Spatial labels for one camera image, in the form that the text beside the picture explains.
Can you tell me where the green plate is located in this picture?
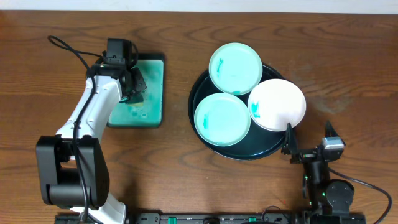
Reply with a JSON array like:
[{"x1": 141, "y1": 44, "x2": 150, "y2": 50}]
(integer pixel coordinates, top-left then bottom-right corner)
[
  {"x1": 193, "y1": 93, "x2": 251, "y2": 147},
  {"x1": 208, "y1": 42, "x2": 263, "y2": 95}
]

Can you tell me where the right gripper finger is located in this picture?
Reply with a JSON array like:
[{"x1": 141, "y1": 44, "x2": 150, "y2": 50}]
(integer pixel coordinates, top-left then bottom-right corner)
[
  {"x1": 325, "y1": 121, "x2": 339, "y2": 138},
  {"x1": 281, "y1": 123, "x2": 299, "y2": 155}
]

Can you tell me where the yellow green sponge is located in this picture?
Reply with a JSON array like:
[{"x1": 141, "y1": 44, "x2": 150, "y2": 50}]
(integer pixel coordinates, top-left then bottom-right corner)
[{"x1": 124, "y1": 93, "x2": 144, "y2": 106}]

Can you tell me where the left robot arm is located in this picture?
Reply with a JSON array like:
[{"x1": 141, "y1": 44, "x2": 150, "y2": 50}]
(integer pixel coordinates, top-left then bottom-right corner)
[{"x1": 36, "y1": 64, "x2": 146, "y2": 223}]

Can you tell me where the white plate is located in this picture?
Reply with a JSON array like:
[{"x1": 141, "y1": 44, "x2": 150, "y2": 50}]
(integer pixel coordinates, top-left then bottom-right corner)
[{"x1": 247, "y1": 78, "x2": 307, "y2": 132}]

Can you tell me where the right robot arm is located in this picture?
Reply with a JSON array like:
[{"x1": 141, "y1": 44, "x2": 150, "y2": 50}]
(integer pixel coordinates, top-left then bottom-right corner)
[{"x1": 282, "y1": 121, "x2": 354, "y2": 216}]

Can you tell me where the rectangular tray with soapy water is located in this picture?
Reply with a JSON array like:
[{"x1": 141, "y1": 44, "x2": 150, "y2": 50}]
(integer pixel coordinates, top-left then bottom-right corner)
[{"x1": 108, "y1": 53, "x2": 165, "y2": 128}]

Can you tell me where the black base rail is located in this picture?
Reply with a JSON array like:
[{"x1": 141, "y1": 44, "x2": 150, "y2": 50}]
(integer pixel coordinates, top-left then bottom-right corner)
[{"x1": 54, "y1": 212, "x2": 367, "y2": 224}]

